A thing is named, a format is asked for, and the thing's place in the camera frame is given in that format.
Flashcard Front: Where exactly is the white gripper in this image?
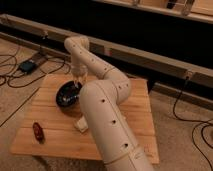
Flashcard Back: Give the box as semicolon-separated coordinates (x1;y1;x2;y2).
71;64;88;89

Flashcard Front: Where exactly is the dark ceramic bowl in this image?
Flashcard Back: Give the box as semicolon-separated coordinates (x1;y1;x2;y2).
56;81;81;107

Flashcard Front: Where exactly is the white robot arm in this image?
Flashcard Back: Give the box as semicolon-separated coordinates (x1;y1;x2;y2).
64;36;154;171

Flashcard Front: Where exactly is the white sponge block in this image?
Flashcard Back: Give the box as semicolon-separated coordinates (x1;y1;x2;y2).
74;116;88;133

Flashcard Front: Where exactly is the blue power adapter box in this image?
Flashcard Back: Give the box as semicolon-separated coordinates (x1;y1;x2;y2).
18;60;37;74

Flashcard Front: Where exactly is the wooden table board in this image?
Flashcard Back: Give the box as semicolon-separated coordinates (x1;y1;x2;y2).
10;74;159;164

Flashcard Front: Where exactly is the long wooden beam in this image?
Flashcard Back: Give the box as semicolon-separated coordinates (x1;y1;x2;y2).
0;14;213;88

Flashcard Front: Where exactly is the black cable on left floor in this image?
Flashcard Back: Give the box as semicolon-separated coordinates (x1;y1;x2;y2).
0;44;73;128

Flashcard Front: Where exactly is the black cable on floor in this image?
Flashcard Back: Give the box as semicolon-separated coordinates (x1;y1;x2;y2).
0;44;73;128
172;75;213;163

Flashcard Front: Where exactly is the black cable on right floor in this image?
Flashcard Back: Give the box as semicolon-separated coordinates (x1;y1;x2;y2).
172;75;213;163

